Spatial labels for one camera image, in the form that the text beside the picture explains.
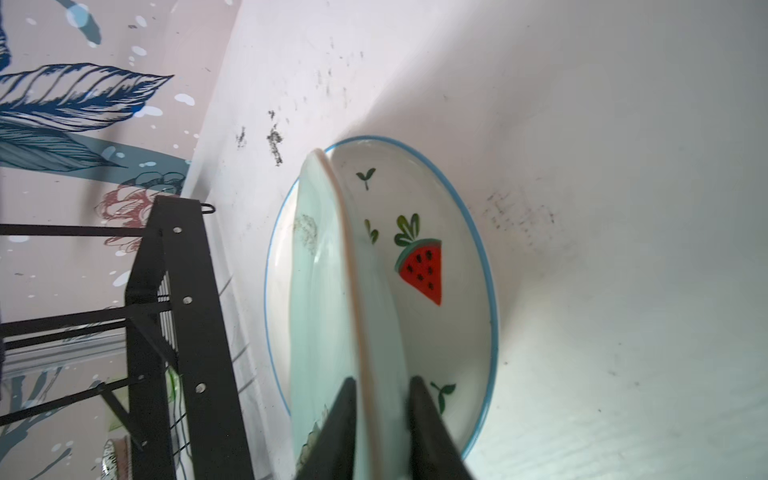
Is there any white plate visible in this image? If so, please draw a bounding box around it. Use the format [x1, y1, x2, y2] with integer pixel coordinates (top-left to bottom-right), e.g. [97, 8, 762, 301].
[264, 136, 499, 453]

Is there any pink floral bowl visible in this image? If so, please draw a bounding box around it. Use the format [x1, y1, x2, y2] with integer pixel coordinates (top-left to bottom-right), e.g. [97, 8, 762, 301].
[100, 438, 131, 480]

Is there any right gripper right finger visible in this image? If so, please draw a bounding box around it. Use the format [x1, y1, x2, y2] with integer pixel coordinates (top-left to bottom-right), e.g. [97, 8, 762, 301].
[408, 376, 472, 480]

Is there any black two-tier dish rack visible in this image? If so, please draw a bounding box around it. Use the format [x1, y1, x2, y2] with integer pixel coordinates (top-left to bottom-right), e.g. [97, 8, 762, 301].
[1, 195, 254, 479]

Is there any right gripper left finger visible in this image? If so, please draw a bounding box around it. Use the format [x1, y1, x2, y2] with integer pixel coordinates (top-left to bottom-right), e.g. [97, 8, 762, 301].
[296, 377, 357, 480]

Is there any green plate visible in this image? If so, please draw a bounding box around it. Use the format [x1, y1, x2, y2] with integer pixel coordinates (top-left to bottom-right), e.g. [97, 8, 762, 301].
[289, 149, 410, 479]

